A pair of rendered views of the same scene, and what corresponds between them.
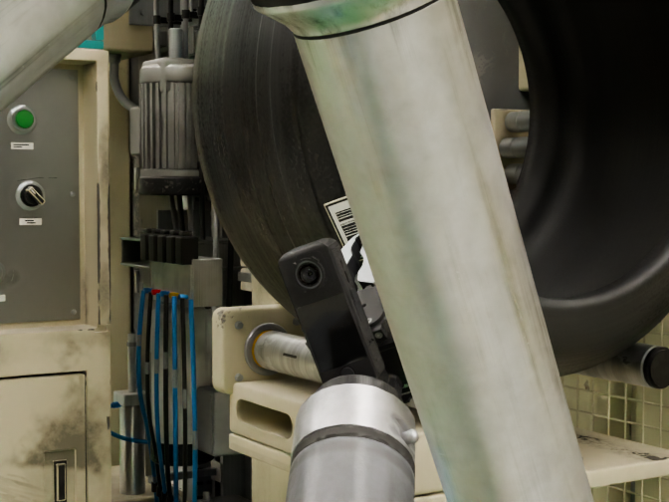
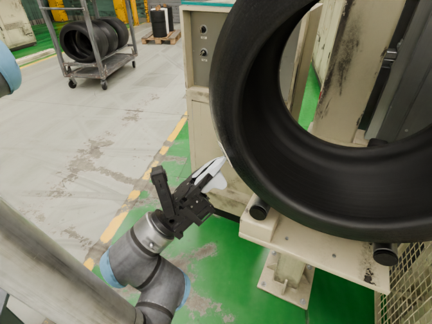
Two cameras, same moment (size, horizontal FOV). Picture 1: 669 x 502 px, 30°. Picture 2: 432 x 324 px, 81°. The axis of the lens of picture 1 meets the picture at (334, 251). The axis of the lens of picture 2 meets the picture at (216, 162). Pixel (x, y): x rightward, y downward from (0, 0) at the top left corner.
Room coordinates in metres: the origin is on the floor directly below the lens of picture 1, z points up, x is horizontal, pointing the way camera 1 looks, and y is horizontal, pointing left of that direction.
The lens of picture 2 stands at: (0.83, -0.41, 1.38)
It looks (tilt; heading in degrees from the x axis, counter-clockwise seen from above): 37 degrees down; 58
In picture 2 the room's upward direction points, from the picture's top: straight up
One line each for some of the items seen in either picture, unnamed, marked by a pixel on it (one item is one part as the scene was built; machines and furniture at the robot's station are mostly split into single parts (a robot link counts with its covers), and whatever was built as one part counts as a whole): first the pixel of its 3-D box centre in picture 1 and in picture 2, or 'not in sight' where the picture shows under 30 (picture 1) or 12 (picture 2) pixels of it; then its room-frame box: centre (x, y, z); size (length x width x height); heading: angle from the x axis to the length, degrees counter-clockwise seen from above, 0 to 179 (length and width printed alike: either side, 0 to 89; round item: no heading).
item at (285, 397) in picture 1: (342, 428); (273, 189); (1.29, -0.01, 0.84); 0.36 x 0.09 x 0.06; 31
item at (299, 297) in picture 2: not in sight; (287, 274); (1.57, 0.02, 0.02); 0.27 x 0.27 x 0.04; 31
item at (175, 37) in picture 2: not in sight; (162, 22); (3.54, 6.43, 0.38); 1.20 x 0.80 x 0.76; 54
